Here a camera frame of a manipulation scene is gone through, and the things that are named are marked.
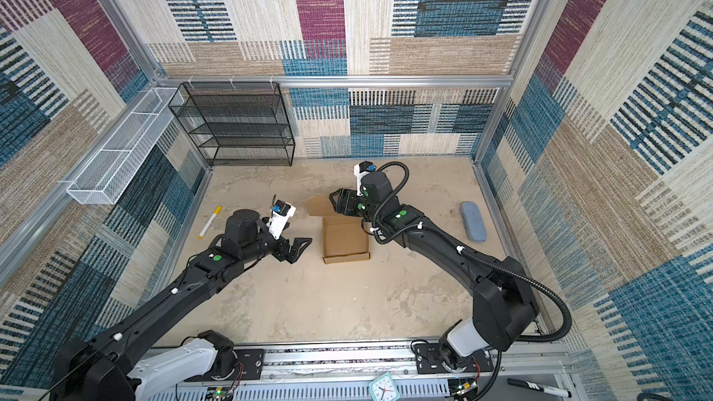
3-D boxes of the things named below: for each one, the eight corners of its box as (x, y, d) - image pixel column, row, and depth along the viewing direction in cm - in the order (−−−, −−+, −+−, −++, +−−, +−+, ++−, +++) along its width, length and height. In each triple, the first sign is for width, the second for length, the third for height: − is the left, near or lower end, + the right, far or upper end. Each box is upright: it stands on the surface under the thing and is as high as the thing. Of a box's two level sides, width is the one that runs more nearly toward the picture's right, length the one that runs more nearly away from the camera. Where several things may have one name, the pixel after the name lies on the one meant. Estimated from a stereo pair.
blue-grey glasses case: (469, 241, 98) (471, 237, 95) (459, 206, 107) (461, 201, 105) (485, 241, 98) (488, 237, 95) (474, 206, 107) (476, 201, 105)
